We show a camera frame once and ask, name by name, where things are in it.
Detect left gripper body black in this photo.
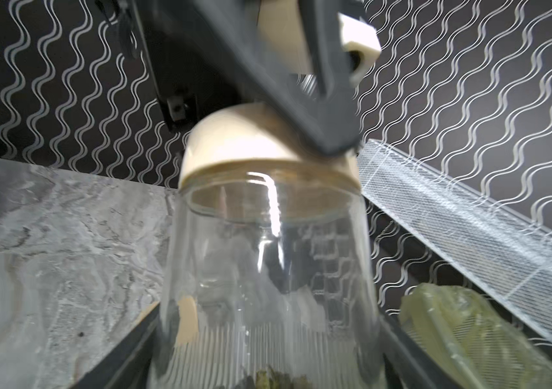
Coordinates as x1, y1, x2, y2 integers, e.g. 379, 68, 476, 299
129, 1, 257, 131

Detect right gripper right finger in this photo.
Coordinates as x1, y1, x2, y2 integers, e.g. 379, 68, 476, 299
380, 311, 461, 389

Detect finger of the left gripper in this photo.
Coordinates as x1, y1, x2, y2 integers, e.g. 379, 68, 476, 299
214, 16, 360, 157

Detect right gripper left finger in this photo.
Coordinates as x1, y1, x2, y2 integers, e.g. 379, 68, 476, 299
72, 302, 159, 389

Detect cream jar lid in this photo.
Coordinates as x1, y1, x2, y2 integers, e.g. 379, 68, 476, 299
178, 103, 360, 189

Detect jar with cream lid front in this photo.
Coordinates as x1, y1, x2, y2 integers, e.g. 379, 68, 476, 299
146, 164, 389, 389

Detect trash bin with yellow bag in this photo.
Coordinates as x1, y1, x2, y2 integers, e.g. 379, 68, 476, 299
399, 283, 552, 388

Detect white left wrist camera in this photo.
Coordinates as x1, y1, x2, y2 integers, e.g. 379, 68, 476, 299
256, 0, 383, 88

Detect white wire mesh basket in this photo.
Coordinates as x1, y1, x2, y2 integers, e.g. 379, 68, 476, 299
358, 139, 552, 343

